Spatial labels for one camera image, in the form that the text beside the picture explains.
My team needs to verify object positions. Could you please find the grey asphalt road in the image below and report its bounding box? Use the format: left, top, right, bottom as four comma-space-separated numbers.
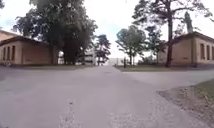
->
0, 64, 214, 128

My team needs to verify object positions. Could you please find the large dark tree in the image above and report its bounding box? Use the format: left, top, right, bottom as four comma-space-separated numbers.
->
12, 0, 99, 66

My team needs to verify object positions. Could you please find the green grass patch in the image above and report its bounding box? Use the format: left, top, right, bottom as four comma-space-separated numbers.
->
113, 63, 189, 73
192, 77, 214, 105

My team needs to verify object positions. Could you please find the gravel strip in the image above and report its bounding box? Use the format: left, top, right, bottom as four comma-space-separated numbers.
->
156, 85, 214, 128

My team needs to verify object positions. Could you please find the white building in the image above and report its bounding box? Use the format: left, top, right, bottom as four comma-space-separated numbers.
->
82, 49, 98, 66

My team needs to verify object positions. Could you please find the brown brick building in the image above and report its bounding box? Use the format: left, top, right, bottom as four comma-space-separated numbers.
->
0, 28, 60, 67
157, 31, 214, 67

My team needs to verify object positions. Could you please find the tall tree with bare trunk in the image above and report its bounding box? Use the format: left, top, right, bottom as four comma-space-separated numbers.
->
131, 0, 214, 69

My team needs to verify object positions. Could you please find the short dark post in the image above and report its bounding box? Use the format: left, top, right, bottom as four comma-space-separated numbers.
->
123, 57, 128, 69

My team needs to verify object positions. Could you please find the small tree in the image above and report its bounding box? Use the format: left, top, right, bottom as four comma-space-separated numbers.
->
94, 34, 112, 66

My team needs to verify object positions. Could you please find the green tree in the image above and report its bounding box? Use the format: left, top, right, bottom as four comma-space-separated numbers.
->
115, 25, 148, 66

